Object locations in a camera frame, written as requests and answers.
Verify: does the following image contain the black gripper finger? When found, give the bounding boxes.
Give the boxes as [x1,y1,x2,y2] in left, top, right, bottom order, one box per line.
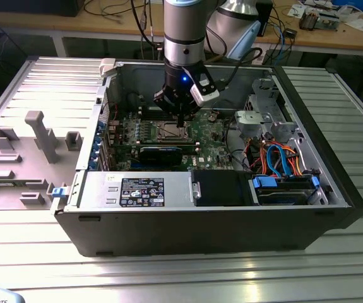
[181,100,203,127]
[152,89,182,127]

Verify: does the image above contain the metal socket cover frame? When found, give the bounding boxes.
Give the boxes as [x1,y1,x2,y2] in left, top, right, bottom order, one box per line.
[157,121,191,141]

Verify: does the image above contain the CPU socket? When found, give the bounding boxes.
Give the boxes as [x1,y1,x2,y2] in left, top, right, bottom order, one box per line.
[156,121,193,141]

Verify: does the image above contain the green motherboard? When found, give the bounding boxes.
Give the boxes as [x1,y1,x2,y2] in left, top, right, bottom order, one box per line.
[105,109,247,174]

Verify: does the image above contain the black graphics card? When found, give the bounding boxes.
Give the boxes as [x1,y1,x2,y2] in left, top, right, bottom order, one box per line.
[138,144,184,167]

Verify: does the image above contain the beige plastic block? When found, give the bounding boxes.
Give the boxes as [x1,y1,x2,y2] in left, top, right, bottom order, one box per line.
[100,58,118,77]

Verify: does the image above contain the silver drive cage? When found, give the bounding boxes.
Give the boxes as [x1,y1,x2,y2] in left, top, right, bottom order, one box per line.
[243,78,299,143]

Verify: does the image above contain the blue disk carrier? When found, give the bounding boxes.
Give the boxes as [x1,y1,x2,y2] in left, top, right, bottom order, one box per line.
[253,175,321,198]

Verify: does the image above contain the silver power supply unit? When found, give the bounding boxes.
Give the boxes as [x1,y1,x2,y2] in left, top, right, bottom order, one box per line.
[84,170,198,211]

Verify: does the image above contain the tall black box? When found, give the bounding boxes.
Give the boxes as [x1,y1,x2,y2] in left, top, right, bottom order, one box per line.
[259,0,275,38]

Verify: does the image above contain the wooden workbench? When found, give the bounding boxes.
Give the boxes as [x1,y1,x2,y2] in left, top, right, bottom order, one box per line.
[0,0,363,59]

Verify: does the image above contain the black and grey PC case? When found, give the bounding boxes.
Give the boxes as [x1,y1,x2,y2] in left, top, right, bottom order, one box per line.
[51,59,363,258]

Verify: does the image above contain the hard disk drive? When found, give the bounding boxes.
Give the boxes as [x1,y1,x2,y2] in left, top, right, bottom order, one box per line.
[253,184,319,206]

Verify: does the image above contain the blue plastic clip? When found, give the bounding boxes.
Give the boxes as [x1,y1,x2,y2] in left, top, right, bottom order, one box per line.
[51,186,70,199]

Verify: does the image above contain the copper and black cooler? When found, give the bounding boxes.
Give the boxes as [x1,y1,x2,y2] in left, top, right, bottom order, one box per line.
[298,8,320,32]

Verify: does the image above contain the grey electronic device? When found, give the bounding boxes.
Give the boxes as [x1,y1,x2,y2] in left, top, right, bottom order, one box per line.
[318,11,342,32]

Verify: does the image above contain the grey parts rack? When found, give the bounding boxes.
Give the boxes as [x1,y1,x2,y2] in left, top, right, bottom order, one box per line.
[0,110,85,211]

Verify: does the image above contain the white papers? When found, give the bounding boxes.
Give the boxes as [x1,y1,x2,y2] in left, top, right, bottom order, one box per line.
[342,17,363,34]

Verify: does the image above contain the blue box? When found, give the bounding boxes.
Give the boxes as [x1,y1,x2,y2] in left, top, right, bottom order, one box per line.
[331,0,363,12]

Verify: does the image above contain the white camera on black bracket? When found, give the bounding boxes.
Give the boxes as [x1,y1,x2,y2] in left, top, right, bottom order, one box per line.
[184,64,220,107]

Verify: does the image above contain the silver metal bracket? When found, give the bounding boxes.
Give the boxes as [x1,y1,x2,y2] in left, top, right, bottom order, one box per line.
[234,109,273,133]

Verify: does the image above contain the blue flat cable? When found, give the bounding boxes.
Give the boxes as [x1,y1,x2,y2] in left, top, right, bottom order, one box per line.
[266,141,292,179]

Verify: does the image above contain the orange wire bundle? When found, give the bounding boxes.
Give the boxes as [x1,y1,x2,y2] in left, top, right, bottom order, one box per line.
[246,138,304,177]

